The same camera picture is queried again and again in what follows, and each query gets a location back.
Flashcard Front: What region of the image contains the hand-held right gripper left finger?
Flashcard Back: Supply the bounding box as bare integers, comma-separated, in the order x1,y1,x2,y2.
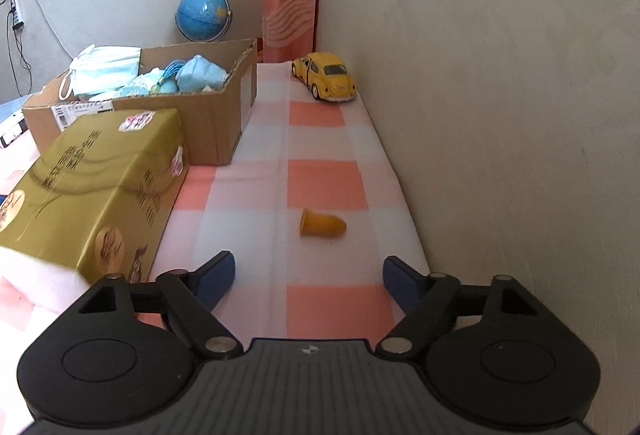
75,251,243,357

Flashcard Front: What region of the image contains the yellow toy car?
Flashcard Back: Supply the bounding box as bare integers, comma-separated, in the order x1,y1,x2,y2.
291,51,359,104

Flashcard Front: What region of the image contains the gold tissue pack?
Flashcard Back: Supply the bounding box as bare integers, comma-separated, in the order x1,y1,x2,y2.
0,107,191,317

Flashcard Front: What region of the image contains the cardboard box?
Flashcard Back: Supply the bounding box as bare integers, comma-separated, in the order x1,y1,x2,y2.
21,38,259,166

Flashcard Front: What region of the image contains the black and white carton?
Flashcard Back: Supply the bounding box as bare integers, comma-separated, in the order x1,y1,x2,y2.
0,110,27,148

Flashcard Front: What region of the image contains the orange rubber finger cot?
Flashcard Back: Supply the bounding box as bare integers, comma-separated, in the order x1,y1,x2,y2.
299,209,348,239

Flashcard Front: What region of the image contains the pink checked tablecloth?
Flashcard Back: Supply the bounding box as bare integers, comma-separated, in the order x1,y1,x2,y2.
0,62,432,341

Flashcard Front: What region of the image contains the blue desk globe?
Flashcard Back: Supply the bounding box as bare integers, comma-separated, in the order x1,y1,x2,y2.
175,0,234,44

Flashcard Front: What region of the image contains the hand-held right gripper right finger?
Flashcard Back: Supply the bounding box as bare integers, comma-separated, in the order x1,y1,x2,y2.
377,256,543,356

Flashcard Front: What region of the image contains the blue tasselled sachet pouch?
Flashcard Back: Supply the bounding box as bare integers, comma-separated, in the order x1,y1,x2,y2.
115,59,189,98

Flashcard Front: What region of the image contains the white power strip with cables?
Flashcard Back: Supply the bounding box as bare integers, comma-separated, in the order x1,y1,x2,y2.
5,0,36,98

